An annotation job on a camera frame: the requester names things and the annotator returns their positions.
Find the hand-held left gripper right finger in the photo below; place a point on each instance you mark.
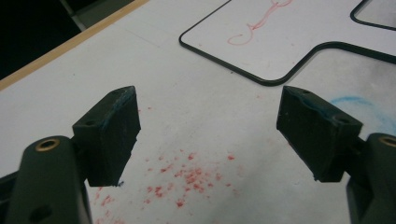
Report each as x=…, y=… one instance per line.
x=317, y=137

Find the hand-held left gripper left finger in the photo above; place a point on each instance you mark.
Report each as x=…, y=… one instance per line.
x=106, y=140

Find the white paddle-shaped whiteboard with black rim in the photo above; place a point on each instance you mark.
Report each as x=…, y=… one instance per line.
x=280, y=46

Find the white table cover sheet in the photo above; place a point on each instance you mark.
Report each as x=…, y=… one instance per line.
x=186, y=109

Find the wooden table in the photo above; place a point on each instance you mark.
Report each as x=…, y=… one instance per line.
x=62, y=48

